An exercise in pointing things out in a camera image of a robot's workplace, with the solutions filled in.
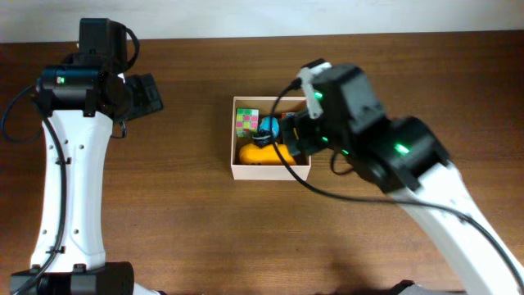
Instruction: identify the blue and white ball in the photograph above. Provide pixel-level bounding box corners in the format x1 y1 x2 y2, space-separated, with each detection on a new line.
258 116 280 138

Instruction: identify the colourful puzzle cube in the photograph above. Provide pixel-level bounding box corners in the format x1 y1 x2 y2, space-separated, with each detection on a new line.
235 108 259 138

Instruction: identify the beige cardboard box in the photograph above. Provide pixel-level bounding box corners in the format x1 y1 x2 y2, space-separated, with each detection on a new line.
230 96 312 180

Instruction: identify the yellow toy dog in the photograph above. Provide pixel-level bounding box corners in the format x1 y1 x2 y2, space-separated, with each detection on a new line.
238 143 296 166

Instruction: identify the red toy fire truck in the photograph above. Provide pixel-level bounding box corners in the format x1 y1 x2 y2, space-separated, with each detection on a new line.
281 111 296 120

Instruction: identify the black round cap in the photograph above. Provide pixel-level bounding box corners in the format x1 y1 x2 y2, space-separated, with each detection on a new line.
252 130 273 148

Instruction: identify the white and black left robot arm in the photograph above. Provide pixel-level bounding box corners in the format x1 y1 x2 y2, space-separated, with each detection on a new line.
10 18 164 295

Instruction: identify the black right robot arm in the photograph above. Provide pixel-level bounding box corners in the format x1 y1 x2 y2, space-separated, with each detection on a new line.
280 59 523 294

